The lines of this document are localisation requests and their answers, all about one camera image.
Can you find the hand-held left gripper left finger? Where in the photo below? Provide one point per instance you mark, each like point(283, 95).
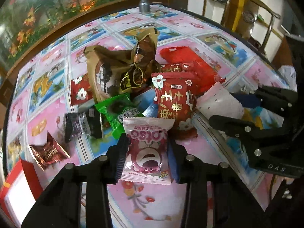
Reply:
point(118, 161)

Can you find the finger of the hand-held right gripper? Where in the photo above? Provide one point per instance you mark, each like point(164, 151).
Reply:
point(273, 97)
point(237, 127)

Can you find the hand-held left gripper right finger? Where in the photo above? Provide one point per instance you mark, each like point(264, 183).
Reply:
point(174, 166)

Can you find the pink snack packet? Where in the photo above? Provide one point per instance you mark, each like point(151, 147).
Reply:
point(144, 152)

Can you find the large red flowered snack packet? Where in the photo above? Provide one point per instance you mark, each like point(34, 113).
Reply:
point(173, 99)

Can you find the maroon chocolate packet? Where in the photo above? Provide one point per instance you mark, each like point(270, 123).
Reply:
point(48, 153)

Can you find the plain red snack packet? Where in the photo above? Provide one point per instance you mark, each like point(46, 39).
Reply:
point(185, 54)

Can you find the red gift box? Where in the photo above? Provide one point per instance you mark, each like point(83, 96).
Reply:
point(14, 194)

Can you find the brown tan snack packet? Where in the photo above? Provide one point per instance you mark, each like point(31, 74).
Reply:
point(142, 52)

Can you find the white plastic bag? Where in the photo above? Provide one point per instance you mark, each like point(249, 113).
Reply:
point(287, 76)

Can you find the white pink speckled packet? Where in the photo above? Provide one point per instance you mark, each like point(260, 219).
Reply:
point(220, 102)

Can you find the printed tablecloth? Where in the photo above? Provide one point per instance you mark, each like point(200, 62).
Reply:
point(206, 147)

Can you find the green snack packet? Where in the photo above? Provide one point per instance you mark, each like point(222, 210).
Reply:
point(114, 109)

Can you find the black purple snack packet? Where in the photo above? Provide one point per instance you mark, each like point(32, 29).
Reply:
point(78, 125)

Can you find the blue snack packet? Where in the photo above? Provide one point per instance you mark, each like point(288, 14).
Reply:
point(148, 111)

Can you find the small red flowered packet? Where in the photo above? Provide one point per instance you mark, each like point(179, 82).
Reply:
point(80, 92)

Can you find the tan snack bag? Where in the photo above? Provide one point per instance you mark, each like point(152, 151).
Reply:
point(99, 59)

